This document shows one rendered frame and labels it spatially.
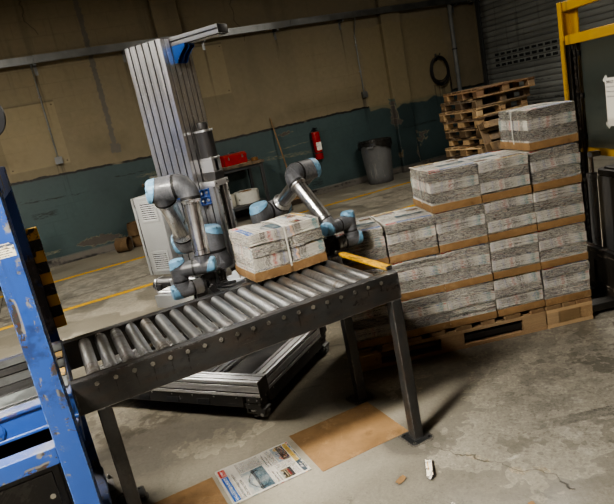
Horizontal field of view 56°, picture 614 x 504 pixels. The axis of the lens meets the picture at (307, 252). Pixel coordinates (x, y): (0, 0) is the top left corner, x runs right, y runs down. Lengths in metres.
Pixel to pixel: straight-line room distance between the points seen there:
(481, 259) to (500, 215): 0.27
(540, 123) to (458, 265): 0.90
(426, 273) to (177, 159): 1.53
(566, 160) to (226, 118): 7.07
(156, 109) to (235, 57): 6.76
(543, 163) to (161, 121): 2.12
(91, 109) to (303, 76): 3.54
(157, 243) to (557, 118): 2.35
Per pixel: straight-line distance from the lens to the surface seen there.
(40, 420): 2.16
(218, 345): 2.23
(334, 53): 10.79
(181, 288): 2.82
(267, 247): 2.71
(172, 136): 3.30
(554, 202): 3.60
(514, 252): 3.56
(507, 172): 3.45
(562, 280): 3.74
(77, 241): 9.47
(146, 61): 3.36
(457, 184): 3.35
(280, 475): 2.77
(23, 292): 1.88
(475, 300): 3.53
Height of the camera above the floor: 1.54
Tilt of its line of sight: 14 degrees down
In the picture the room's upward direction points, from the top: 12 degrees counter-clockwise
